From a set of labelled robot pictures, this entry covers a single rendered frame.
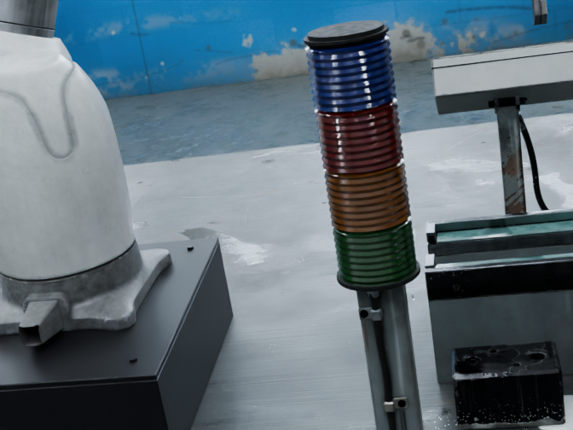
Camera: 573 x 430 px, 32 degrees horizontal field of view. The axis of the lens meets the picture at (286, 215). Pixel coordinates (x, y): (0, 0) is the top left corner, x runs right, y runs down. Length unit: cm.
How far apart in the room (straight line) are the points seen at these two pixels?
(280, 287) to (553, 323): 44
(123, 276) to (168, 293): 6
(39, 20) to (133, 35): 561
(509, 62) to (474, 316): 34
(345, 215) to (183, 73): 612
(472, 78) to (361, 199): 53
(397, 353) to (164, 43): 609
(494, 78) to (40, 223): 55
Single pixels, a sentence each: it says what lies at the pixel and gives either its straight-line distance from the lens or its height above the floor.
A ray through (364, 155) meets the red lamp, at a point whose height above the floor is 113.
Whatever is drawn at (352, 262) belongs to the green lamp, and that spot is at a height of 105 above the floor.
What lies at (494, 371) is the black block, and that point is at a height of 86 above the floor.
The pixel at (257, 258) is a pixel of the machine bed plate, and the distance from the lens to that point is 146.
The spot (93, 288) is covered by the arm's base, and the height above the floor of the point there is 94.
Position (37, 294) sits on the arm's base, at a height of 95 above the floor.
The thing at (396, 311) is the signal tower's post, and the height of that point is 100.
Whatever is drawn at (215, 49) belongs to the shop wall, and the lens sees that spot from 674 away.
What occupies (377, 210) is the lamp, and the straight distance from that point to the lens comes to 71.
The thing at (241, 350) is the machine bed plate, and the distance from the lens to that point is 120.
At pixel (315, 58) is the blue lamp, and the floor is 120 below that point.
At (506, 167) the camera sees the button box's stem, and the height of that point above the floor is 94.
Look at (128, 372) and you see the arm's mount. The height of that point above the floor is 90.
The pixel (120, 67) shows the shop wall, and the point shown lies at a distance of 692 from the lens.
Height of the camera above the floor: 133
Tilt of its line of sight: 19 degrees down
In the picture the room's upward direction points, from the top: 9 degrees counter-clockwise
